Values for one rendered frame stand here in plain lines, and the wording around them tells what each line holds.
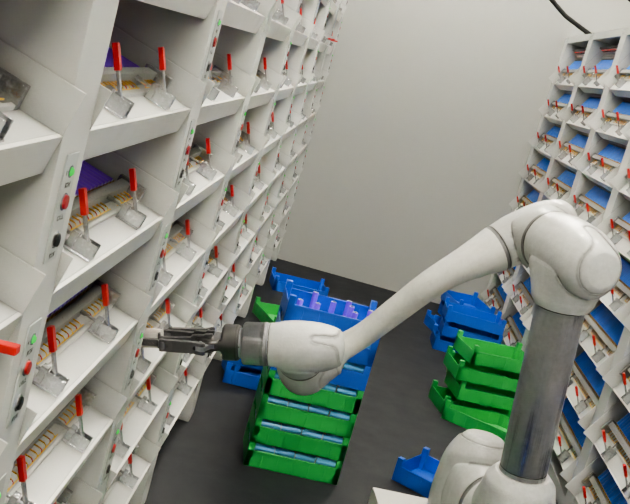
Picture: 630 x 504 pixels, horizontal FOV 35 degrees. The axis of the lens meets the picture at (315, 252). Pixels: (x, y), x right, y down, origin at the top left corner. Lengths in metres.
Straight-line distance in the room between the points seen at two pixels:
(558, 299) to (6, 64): 1.26
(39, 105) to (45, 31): 0.07
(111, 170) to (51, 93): 0.73
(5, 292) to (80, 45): 0.27
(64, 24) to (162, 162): 0.73
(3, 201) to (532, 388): 1.29
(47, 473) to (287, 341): 0.61
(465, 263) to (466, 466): 0.49
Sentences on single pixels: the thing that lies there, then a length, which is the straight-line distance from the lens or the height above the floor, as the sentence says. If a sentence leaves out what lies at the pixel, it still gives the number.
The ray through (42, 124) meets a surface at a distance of 1.05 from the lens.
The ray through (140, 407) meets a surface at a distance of 2.43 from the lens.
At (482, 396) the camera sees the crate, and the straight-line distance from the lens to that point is 4.17.
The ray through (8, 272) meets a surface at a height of 0.96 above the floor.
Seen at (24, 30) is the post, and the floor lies 1.21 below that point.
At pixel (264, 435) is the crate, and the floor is 0.11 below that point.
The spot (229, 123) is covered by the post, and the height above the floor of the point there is 1.05.
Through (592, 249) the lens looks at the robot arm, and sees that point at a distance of 1.96.
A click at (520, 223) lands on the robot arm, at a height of 1.04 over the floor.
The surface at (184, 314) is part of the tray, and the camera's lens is 2.52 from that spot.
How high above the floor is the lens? 1.27
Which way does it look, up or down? 11 degrees down
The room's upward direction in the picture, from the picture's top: 16 degrees clockwise
